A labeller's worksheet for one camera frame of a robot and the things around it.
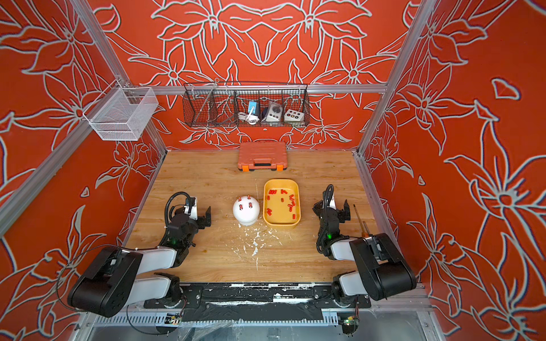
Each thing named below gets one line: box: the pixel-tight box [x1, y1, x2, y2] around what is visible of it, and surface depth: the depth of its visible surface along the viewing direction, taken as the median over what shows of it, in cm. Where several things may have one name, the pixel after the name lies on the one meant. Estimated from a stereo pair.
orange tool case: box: [237, 141, 288, 172], surface depth 114 cm
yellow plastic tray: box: [262, 179, 301, 227], surface depth 99 cm
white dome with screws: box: [233, 196, 261, 226], surface depth 87 cm
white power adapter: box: [265, 101, 283, 123], surface depth 93 cm
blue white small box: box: [248, 100, 258, 115], surface depth 85 cm
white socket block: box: [283, 108, 305, 123], surface depth 96 cm
